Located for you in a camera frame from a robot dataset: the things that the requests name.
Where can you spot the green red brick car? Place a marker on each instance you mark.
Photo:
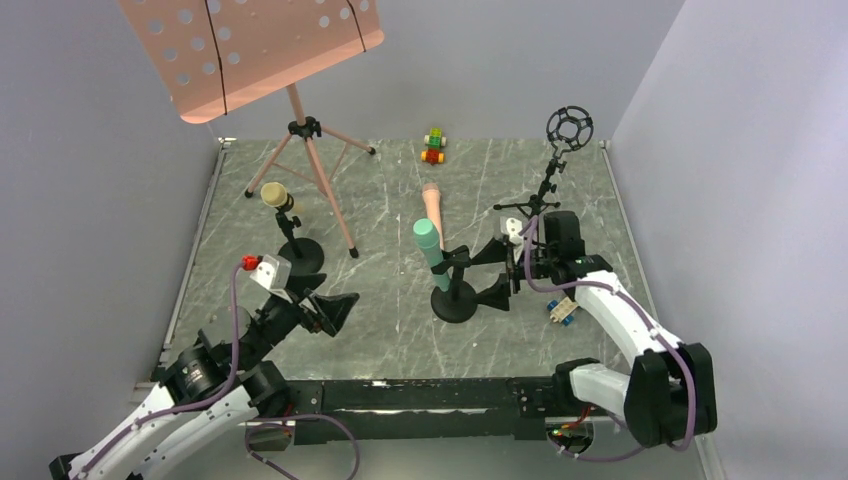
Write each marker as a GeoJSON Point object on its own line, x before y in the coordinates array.
{"type": "Point", "coordinates": [434, 144]}

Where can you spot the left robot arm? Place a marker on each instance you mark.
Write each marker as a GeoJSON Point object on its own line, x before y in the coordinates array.
{"type": "Point", "coordinates": [211, 387]}

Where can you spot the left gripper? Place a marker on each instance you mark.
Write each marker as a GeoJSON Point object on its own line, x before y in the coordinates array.
{"type": "Point", "coordinates": [308, 309]}

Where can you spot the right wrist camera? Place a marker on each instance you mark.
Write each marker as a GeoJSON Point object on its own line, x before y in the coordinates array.
{"type": "Point", "coordinates": [510, 230]}

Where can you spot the black shock-mount boom stand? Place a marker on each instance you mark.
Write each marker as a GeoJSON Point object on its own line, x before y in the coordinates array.
{"type": "Point", "coordinates": [568, 130]}

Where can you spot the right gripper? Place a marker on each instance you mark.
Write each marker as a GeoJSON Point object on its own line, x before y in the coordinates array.
{"type": "Point", "coordinates": [515, 266]}

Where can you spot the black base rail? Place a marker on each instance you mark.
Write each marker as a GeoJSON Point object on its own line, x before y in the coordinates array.
{"type": "Point", "coordinates": [522, 408]}

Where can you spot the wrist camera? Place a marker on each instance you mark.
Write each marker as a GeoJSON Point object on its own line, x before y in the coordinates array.
{"type": "Point", "coordinates": [271, 272]}
{"type": "Point", "coordinates": [510, 230]}

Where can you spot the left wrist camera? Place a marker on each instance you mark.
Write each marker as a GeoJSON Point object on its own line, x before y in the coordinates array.
{"type": "Point", "coordinates": [271, 272]}

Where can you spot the yellow toy microphone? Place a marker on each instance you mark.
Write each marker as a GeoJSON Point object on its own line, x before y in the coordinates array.
{"type": "Point", "coordinates": [276, 195]}

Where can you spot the black mic stand with clip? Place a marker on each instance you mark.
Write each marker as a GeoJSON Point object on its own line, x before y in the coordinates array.
{"type": "Point", "coordinates": [457, 303]}

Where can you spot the beige blue brick car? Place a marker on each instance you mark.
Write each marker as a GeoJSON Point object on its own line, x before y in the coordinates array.
{"type": "Point", "coordinates": [562, 311]}

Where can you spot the pink music stand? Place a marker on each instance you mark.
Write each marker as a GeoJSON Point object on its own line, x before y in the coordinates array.
{"type": "Point", "coordinates": [217, 56]}

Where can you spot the pink toy microphone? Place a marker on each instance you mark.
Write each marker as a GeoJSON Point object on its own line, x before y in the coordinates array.
{"type": "Point", "coordinates": [431, 196]}

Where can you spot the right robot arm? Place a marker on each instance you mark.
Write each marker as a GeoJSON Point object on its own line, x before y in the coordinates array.
{"type": "Point", "coordinates": [667, 397]}

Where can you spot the green toy microphone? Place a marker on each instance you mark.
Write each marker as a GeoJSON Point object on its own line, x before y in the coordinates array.
{"type": "Point", "coordinates": [427, 239]}

